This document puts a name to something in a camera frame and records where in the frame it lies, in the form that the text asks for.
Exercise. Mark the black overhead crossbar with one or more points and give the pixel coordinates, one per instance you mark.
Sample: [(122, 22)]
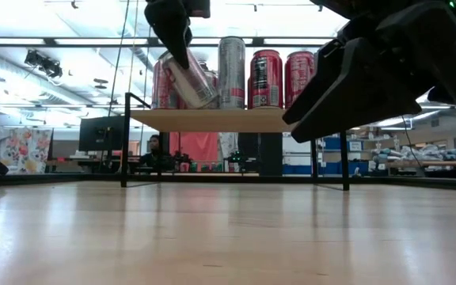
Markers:
[(257, 41)]

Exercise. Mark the black ceiling spotlight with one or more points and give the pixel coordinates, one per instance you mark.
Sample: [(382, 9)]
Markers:
[(44, 63)]

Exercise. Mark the red cloth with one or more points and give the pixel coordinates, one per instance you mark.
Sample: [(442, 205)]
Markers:
[(196, 146)]

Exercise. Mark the black computer monitor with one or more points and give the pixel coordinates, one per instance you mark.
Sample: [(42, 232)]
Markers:
[(101, 134)]

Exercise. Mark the wooden shelf with black legs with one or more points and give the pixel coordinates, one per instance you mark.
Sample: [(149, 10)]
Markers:
[(212, 120)]

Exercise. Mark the tall silver Celsius can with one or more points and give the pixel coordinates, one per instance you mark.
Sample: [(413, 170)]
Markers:
[(232, 71)]

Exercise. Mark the blue storage bins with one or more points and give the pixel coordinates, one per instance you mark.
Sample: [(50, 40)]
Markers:
[(329, 169)]

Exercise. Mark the black metal table frame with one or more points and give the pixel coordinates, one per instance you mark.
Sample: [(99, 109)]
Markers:
[(441, 183)]

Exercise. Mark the red Fanta can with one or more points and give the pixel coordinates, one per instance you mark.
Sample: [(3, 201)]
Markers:
[(158, 91)]

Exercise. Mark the person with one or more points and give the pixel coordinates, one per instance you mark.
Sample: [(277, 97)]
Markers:
[(154, 144)]

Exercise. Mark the cluttered wooden workbench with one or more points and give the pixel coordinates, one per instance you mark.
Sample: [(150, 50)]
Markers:
[(441, 163)]

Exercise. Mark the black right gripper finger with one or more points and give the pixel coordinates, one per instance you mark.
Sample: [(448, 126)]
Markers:
[(327, 67), (362, 95)]

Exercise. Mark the red Coke Zero can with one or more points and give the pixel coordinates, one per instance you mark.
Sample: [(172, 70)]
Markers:
[(299, 75), (265, 79)]

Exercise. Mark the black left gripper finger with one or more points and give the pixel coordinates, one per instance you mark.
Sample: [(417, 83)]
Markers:
[(170, 27)]

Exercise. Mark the floral patterned cloth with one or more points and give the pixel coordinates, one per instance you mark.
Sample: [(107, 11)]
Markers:
[(22, 150)]

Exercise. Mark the silver Diet Coke can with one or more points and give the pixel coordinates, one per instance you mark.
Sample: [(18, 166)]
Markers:
[(194, 87), (214, 79)]

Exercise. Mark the black cabinet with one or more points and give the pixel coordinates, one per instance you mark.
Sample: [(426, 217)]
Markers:
[(269, 154)]

